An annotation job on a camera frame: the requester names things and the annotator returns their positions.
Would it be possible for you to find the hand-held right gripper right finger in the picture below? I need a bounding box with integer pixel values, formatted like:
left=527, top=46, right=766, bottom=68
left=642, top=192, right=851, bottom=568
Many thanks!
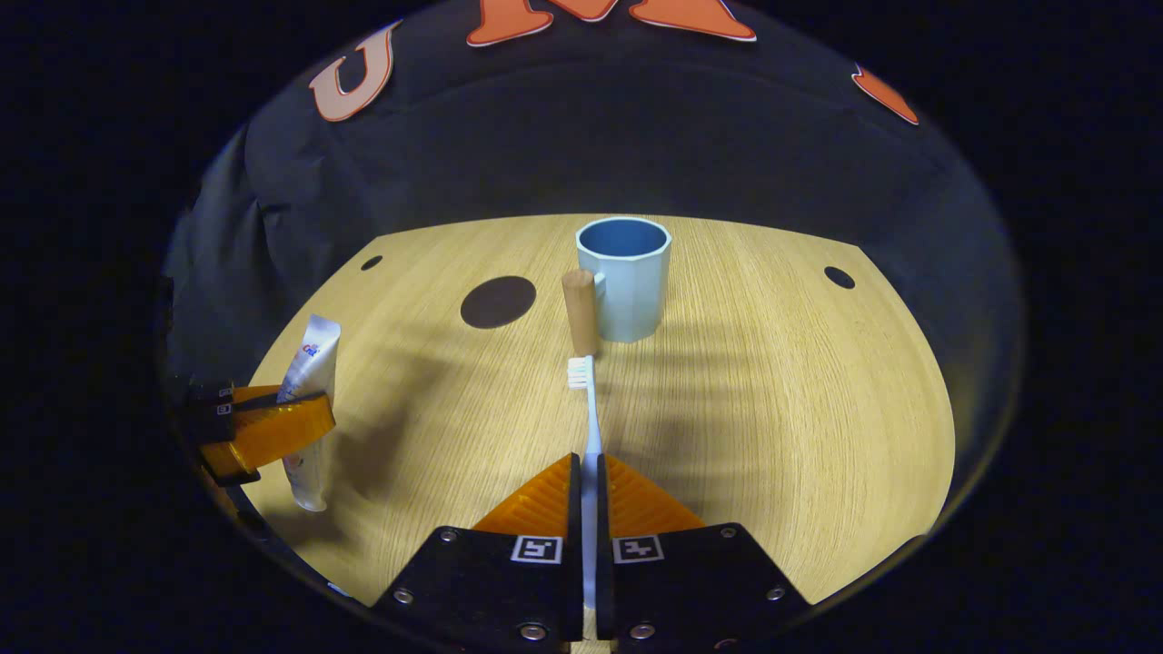
left=595, top=452, right=814, bottom=653

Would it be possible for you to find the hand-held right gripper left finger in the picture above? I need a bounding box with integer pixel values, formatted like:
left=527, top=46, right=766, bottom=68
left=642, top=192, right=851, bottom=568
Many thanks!
left=368, top=452, right=584, bottom=648

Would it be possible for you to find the white toothpaste tube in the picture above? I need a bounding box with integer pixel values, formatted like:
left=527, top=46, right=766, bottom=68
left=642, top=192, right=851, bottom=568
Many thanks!
left=277, top=314, right=343, bottom=512

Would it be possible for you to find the white toothbrush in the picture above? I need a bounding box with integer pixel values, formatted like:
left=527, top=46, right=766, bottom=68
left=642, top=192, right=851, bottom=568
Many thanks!
left=567, top=355, right=604, bottom=611

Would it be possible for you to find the dark round coaster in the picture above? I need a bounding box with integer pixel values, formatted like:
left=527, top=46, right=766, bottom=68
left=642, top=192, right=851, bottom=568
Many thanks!
left=460, top=275, right=538, bottom=330

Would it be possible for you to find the light blue cup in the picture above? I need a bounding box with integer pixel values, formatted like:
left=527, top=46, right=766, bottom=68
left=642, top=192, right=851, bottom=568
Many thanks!
left=562, top=216, right=673, bottom=357

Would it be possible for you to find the black backdrop cloth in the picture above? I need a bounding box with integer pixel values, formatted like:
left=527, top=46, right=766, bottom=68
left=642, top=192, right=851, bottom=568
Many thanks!
left=159, top=0, right=1023, bottom=437

